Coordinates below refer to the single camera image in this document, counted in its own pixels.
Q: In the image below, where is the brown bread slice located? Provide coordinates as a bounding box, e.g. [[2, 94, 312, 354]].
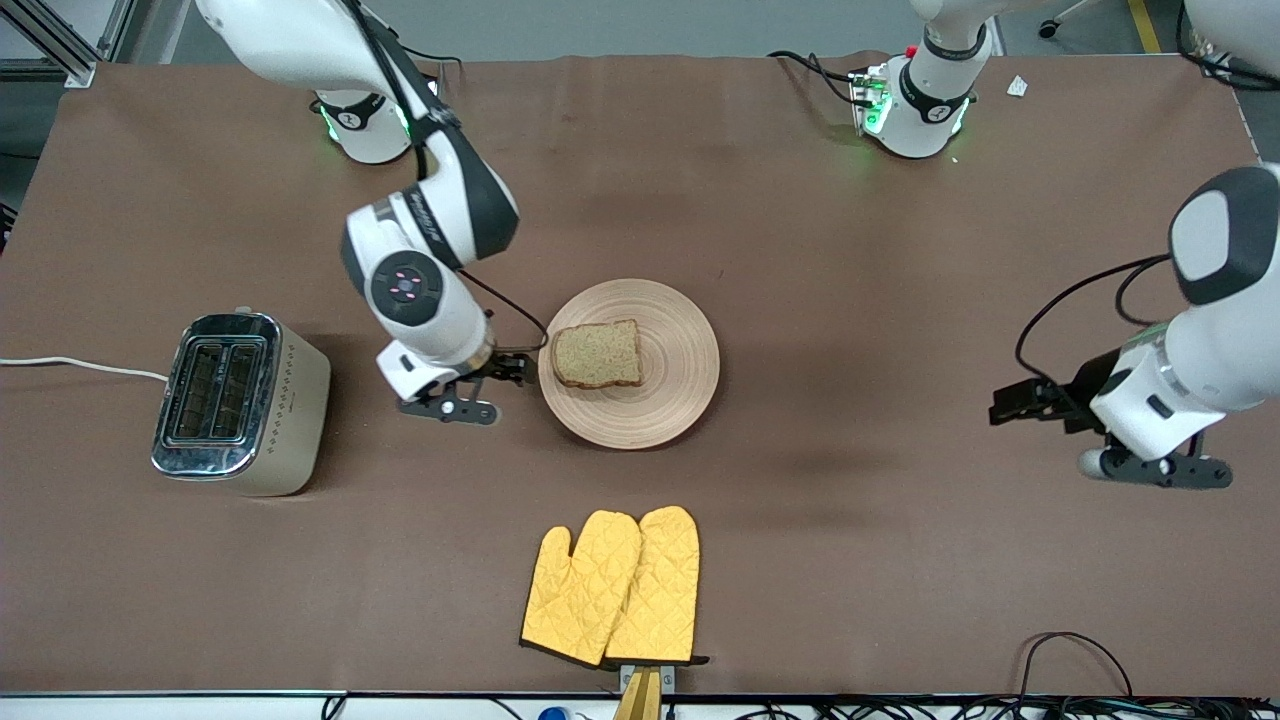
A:
[[550, 318, 644, 391]]

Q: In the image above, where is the round wooden plate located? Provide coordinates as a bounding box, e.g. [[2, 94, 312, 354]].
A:
[[537, 278, 721, 452]]

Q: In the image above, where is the beige chrome two-slot toaster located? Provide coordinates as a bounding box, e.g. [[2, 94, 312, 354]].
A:
[[150, 307, 332, 498]]

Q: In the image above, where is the yellow quilted oven mitt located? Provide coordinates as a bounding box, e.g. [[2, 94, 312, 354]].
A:
[[519, 510, 643, 669], [604, 505, 711, 668]]

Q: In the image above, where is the brown table cover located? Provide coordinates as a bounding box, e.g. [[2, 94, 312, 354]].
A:
[[0, 50, 1280, 699]]

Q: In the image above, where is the black chair caster wheel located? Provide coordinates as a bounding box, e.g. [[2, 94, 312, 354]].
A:
[[1037, 0, 1093, 41]]

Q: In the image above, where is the black looped cable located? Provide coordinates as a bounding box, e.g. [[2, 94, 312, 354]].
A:
[[1017, 631, 1135, 702]]

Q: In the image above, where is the black right arm base cable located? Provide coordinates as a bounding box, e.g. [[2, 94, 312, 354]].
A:
[[400, 45, 465, 93]]

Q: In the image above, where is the black arm base cable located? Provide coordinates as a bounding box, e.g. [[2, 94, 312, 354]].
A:
[[400, 45, 465, 93], [767, 49, 863, 108]]

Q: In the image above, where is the wooden bar with metal bracket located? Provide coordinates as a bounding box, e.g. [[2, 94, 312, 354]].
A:
[[611, 662, 677, 720]]

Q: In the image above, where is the white toaster power cord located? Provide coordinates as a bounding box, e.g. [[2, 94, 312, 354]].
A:
[[0, 356, 170, 384]]

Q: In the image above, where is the black left arm base cable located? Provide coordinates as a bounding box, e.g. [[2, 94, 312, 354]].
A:
[[767, 49, 863, 108]]

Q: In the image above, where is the aluminium frame profile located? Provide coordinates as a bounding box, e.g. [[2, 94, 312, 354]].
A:
[[0, 0, 138, 89]]

